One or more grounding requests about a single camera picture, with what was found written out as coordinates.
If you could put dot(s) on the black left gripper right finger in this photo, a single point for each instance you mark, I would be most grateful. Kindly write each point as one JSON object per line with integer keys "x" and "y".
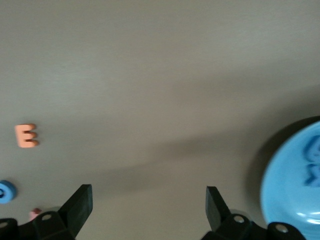
{"x": 221, "y": 220}

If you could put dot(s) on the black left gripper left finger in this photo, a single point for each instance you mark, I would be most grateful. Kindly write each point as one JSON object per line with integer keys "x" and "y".
{"x": 75, "y": 212}

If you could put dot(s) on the blue foam letter X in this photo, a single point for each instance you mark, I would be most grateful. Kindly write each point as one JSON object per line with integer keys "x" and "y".
{"x": 312, "y": 180}

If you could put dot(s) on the blue foam letter a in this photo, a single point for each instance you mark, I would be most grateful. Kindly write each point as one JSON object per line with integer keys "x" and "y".
{"x": 312, "y": 150}

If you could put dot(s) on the red foam letter Q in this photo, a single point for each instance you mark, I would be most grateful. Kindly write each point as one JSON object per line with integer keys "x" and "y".
{"x": 35, "y": 213}

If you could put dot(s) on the blue foam letter e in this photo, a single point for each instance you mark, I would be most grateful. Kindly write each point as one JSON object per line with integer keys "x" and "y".
{"x": 11, "y": 191}

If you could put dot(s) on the blue plate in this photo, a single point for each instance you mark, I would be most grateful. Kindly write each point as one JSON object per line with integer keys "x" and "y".
{"x": 287, "y": 187}

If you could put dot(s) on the orange foam letter E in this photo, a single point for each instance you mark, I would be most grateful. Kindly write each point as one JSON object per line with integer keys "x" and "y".
{"x": 25, "y": 136}

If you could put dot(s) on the brown table cover mat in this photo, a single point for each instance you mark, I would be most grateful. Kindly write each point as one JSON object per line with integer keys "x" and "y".
{"x": 150, "y": 75}

